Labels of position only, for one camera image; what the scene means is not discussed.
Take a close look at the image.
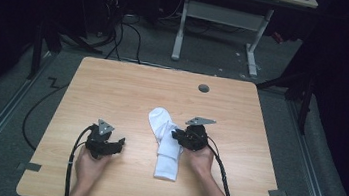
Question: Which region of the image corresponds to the grey tape strip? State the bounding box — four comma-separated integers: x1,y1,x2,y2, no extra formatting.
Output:
266,187,289,196
15,160,43,174

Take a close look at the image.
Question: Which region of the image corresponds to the black metal stand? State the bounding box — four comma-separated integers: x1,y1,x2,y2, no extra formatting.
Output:
249,62,320,137
25,14,107,90

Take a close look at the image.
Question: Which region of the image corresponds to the dark computer tower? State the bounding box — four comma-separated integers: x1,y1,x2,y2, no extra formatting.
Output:
96,0,128,39

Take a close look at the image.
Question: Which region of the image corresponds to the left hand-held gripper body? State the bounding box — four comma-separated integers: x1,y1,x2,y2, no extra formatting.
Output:
83,117,124,163

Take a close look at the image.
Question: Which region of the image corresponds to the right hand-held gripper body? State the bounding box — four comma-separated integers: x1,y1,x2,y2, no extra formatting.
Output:
176,114,218,155

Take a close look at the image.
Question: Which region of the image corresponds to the person's right hand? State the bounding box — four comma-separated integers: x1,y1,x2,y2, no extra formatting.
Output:
182,143,217,181

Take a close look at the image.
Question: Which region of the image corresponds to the black floor cable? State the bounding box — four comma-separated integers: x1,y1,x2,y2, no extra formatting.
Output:
19,74,71,155

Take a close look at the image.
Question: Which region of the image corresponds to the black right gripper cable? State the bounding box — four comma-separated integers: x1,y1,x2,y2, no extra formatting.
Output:
199,134,241,196

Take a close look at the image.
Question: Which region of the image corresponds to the small red object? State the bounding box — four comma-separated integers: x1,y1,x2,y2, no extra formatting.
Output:
270,30,286,45

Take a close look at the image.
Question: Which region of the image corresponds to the person's left hand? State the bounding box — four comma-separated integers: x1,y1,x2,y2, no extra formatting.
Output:
72,146,114,193

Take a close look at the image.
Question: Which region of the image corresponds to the grey round cable grommet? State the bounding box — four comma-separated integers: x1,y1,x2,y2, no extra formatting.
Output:
196,83,211,94

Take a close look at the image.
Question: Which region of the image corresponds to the black cable bundle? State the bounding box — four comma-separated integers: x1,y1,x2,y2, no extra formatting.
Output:
98,0,150,66

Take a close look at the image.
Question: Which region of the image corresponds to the white sock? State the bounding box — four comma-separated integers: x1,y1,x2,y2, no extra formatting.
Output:
141,105,190,183

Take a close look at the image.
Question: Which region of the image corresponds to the white-framed desk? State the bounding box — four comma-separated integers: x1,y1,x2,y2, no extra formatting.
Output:
165,0,319,84

